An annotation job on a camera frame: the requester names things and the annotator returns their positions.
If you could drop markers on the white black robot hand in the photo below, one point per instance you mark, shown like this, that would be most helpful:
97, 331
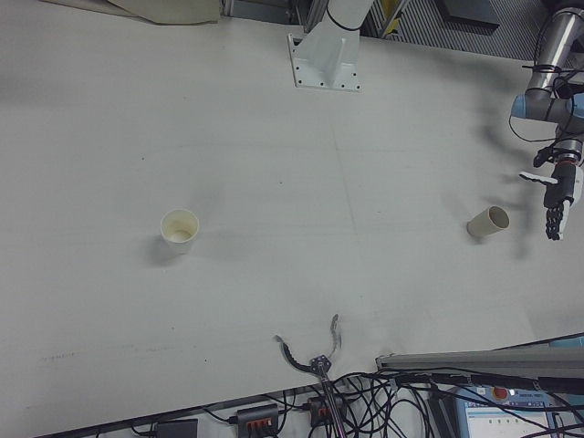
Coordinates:
566, 187

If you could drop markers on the tan paper cup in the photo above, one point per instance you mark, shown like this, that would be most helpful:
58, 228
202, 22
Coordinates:
483, 224

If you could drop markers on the white paper cup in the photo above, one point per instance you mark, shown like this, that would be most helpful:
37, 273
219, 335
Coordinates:
180, 246

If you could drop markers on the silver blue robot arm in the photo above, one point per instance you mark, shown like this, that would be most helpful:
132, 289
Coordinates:
554, 45

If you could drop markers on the teal plastic box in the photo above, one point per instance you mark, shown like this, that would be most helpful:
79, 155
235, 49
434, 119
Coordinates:
570, 340

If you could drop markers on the dark grey cabinet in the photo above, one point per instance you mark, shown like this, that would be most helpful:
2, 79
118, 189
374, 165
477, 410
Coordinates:
470, 9

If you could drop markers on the grey teach pendant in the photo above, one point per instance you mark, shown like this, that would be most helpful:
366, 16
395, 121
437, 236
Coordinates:
502, 410

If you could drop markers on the yellow black hazard strip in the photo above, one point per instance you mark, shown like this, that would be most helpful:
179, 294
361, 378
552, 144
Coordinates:
392, 18

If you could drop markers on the black claw grabber tool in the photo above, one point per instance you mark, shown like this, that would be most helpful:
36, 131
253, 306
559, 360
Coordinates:
321, 365

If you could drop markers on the black hub with orange ports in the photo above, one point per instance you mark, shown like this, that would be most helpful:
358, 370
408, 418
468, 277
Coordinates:
335, 406
257, 413

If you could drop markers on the flat black box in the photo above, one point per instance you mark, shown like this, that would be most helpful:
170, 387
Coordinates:
175, 429

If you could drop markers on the aluminium extrusion post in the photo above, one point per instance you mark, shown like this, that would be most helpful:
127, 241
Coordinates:
456, 361

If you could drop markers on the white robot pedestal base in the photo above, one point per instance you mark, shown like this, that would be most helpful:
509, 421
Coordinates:
326, 64

